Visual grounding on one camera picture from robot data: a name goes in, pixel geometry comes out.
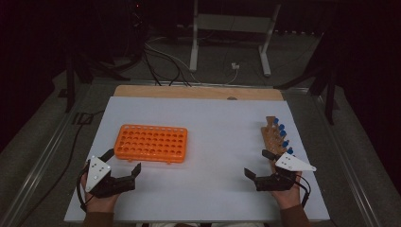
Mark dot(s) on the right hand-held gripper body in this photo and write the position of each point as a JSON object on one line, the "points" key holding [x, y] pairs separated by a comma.
{"points": [[291, 164]]}

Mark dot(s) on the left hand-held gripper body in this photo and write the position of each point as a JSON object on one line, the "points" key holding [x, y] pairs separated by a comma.
{"points": [[97, 170]]}

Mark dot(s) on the blue capped test tube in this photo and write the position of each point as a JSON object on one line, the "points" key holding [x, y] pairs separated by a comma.
{"points": [[281, 127], [283, 133], [285, 144], [289, 151], [276, 120]]}

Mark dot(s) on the wooden tube rack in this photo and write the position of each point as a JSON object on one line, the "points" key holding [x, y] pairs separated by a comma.
{"points": [[271, 138]]}

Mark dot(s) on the orange plastic tube rack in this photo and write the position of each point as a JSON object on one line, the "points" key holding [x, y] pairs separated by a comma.
{"points": [[148, 142]]}

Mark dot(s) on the person's right hand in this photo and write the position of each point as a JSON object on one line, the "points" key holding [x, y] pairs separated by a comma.
{"points": [[288, 198]]}

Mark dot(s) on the person's left hand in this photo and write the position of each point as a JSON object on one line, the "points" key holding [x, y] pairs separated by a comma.
{"points": [[99, 205]]}

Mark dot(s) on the black tripod stand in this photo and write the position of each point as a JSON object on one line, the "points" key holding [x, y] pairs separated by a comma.
{"points": [[329, 94], [71, 82]]}

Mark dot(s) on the white power adapter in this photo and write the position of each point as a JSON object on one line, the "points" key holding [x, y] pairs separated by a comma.
{"points": [[235, 66]]}

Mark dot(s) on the dark computer tower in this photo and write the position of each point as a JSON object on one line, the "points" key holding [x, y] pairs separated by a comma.
{"points": [[137, 28]]}

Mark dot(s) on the grey metal stand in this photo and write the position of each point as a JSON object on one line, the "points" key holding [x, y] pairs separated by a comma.
{"points": [[233, 23]]}

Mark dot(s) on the grey metal rail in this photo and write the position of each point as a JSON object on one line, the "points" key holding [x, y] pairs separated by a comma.
{"points": [[41, 164], [350, 170]]}

